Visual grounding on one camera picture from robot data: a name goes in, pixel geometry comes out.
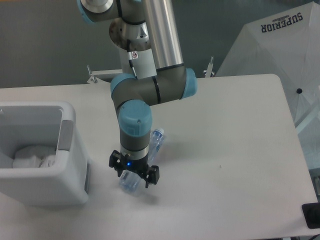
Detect clear plastic water bottle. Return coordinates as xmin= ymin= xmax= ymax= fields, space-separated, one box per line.
xmin=119 ymin=128 xmax=165 ymax=194

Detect black device at table corner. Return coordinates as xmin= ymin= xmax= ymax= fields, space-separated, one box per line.
xmin=301 ymin=202 xmax=320 ymax=229

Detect black gripper cable plug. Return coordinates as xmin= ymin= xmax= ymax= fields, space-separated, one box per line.
xmin=124 ymin=154 xmax=130 ymax=162

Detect white Superior umbrella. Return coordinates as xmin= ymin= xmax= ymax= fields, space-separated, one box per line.
xmin=217 ymin=2 xmax=320 ymax=169

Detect white pedestal base frame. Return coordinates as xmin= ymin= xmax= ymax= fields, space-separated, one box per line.
xmin=86 ymin=55 xmax=216 ymax=84

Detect black cable on pedestal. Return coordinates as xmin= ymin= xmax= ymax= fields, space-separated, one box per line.
xmin=126 ymin=39 xmax=140 ymax=80

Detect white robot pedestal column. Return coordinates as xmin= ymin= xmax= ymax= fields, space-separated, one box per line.
xmin=109 ymin=18 xmax=157 ymax=79

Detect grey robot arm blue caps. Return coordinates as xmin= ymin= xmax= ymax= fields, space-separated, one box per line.
xmin=77 ymin=0 xmax=197 ymax=185

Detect white plastic trash can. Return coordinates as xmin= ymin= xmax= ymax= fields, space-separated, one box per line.
xmin=0 ymin=101 xmax=91 ymax=206

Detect clear plastic bag printed label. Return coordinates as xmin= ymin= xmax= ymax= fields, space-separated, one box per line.
xmin=12 ymin=145 xmax=57 ymax=169

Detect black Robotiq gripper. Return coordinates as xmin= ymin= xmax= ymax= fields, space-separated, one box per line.
xmin=109 ymin=150 xmax=160 ymax=188

